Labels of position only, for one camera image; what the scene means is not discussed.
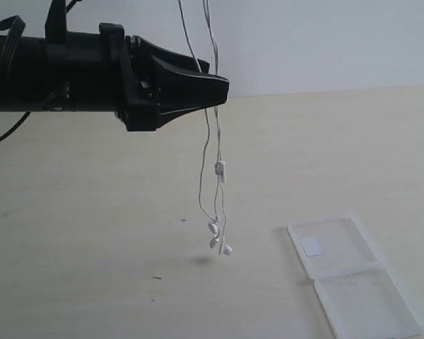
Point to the white wired earphones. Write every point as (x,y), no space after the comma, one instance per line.
(215,224)

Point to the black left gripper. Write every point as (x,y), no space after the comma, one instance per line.
(96,76)

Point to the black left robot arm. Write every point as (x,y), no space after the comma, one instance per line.
(144,85)

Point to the clear plastic storage case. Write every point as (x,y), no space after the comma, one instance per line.
(358,291)

